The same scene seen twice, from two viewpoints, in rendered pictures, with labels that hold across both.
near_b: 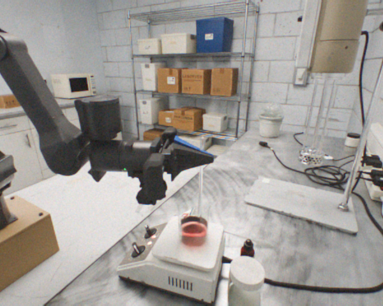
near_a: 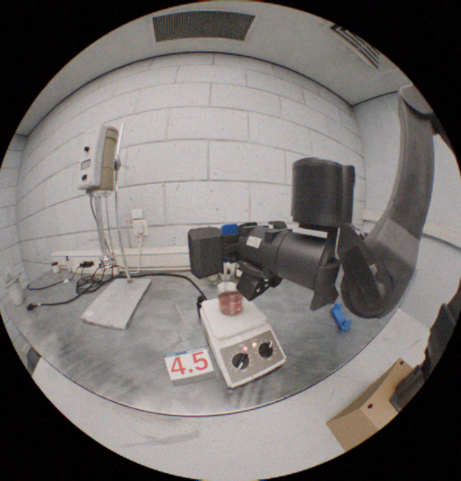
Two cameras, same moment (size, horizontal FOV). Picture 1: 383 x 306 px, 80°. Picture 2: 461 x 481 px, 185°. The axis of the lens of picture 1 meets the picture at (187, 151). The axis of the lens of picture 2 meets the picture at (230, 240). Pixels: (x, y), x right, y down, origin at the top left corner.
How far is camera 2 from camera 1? 0.56 m
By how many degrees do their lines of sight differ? 120
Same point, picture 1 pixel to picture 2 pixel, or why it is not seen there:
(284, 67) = not seen: outside the picture
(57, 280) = (330, 386)
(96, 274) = (298, 378)
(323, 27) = (104, 158)
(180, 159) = not seen: hidden behind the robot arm
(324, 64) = (108, 183)
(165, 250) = (256, 314)
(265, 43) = not seen: outside the picture
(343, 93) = (14, 251)
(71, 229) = (303, 452)
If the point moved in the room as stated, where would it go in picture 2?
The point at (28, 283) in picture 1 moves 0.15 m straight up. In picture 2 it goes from (350, 391) to (397, 348)
